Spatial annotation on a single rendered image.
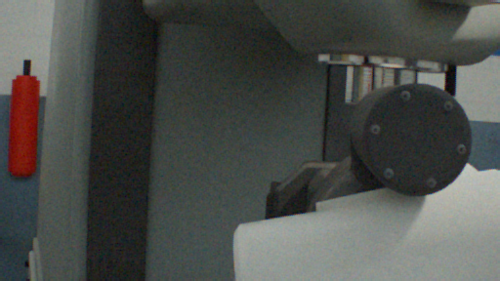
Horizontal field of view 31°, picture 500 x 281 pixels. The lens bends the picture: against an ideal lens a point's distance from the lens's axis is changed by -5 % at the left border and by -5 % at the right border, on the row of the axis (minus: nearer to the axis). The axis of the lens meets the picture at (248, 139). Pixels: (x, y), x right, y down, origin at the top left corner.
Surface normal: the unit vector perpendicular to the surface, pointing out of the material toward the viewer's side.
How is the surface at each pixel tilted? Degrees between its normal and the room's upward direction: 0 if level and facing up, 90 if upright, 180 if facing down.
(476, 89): 90
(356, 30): 137
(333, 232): 37
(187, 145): 90
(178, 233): 90
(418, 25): 115
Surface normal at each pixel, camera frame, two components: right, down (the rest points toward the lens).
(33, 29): 0.24, 0.07
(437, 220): -0.18, -0.74
